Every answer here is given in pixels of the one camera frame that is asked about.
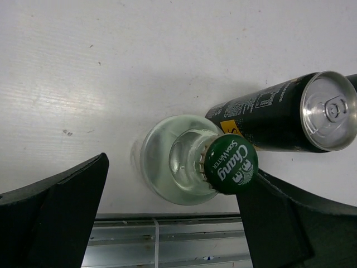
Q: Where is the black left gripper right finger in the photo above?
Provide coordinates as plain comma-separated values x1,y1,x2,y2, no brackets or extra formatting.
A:
237,172,356,267

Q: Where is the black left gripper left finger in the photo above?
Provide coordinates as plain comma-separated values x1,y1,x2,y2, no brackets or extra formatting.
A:
1,153,109,267

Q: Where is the Chang soda bottle front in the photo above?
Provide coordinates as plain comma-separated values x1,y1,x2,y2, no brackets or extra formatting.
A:
131,114,259,205

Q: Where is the dark can left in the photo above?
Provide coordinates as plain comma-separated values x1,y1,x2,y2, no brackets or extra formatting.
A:
205,71,356,153

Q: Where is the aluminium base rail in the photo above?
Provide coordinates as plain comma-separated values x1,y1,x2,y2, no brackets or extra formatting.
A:
81,213,253,267

